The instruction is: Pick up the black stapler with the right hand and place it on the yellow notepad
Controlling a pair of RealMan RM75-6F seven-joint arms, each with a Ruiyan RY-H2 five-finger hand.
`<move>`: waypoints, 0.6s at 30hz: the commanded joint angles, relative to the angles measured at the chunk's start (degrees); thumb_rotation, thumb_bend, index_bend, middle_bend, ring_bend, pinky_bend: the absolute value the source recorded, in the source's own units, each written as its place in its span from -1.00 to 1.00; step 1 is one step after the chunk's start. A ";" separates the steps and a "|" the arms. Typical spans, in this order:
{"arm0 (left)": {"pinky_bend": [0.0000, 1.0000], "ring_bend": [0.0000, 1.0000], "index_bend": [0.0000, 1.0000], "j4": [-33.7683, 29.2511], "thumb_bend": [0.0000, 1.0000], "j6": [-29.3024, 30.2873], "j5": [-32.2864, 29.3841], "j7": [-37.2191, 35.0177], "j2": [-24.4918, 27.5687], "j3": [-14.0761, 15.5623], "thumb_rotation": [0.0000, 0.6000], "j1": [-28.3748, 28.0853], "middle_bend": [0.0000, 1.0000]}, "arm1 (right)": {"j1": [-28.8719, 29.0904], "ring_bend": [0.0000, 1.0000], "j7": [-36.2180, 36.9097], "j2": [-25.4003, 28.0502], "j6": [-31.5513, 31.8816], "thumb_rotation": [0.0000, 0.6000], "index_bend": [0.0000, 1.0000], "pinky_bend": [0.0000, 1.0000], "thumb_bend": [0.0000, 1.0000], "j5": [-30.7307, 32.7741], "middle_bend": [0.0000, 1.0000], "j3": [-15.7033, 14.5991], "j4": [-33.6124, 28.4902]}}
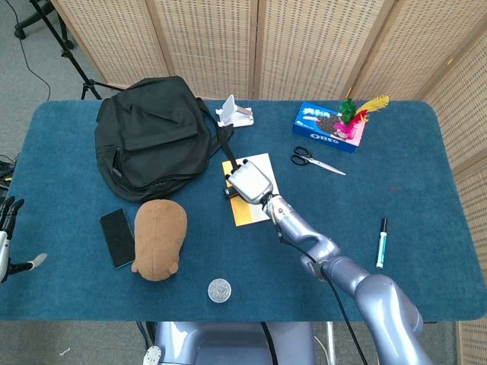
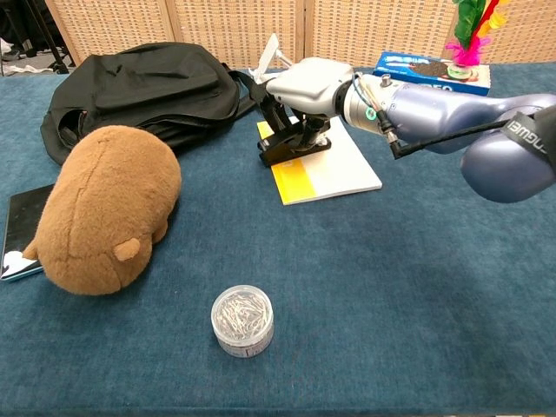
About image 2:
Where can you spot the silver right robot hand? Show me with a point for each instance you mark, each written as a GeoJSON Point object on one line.
{"type": "Point", "coordinates": [310, 89]}

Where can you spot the black stapler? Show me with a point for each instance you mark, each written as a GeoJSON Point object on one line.
{"type": "Point", "coordinates": [289, 145]}

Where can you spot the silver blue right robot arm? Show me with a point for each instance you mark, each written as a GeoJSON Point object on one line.
{"type": "Point", "coordinates": [456, 121]}

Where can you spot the yellow and white notebook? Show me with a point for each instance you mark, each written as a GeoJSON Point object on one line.
{"type": "Point", "coordinates": [334, 176]}

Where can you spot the white folding phone stand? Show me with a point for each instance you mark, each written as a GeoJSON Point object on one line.
{"type": "Point", "coordinates": [271, 54]}

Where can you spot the woven rattan folding screen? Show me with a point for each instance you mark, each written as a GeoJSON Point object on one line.
{"type": "Point", "coordinates": [243, 26]}

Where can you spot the blue Oreo cookie box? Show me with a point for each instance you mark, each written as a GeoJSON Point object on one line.
{"type": "Point", "coordinates": [430, 69]}

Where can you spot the black backpack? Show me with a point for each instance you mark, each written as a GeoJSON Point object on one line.
{"type": "Point", "coordinates": [147, 91]}

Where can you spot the colourful feather shuttlecock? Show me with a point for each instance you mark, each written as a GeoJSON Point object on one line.
{"type": "Point", "coordinates": [471, 30]}

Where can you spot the blue table cloth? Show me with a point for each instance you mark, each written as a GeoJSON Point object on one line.
{"type": "Point", "coordinates": [347, 282]}

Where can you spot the brown plush toy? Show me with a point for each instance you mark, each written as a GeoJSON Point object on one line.
{"type": "Point", "coordinates": [104, 208]}

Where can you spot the clear paper clip jar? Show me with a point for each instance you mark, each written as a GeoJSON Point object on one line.
{"type": "Point", "coordinates": [242, 321]}

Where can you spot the black tablet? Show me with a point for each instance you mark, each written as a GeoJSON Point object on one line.
{"type": "Point", "coordinates": [21, 226]}

